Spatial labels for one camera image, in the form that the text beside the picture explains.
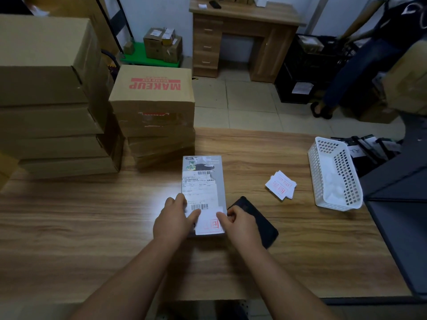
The person's right hand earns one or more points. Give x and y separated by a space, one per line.
242 229

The person's left hand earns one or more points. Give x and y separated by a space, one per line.
171 226

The black handheld scanner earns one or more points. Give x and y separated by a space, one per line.
263 226

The red stamped white sticker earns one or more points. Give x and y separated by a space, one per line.
210 224

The stack of white stickers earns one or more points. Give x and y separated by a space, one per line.
280 185

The red printed cardboard box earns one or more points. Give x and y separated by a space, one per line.
150 96

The person's right forearm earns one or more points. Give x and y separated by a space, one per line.
287 286

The person's left forearm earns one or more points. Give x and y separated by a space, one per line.
126 283

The medium taped cardboard box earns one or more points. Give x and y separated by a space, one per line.
166 54

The tiny cardboard box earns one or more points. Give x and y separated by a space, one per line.
129 48

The small yellowish cardboard box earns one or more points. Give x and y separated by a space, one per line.
167 36

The small labelled cardboard box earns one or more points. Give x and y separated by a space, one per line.
153 34

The stack of large cardboard boxes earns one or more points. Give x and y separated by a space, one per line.
80 16

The white perforated plastic tray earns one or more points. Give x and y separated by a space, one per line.
333 183

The black scanners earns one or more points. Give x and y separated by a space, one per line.
356 153

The black plastic crates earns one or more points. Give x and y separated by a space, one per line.
283 94

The black flat device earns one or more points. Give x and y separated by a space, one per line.
388 146
367 146
375 143

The dark metal shelf rack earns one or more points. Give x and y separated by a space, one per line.
400 236

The green platform trolley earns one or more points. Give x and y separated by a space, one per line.
140 58

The black office chair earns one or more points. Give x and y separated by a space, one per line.
111 64

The black plastic crate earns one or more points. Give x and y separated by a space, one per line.
307 66
347 49

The wooden drawer desk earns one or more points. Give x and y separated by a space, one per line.
207 39

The small black phone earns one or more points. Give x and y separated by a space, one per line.
215 4

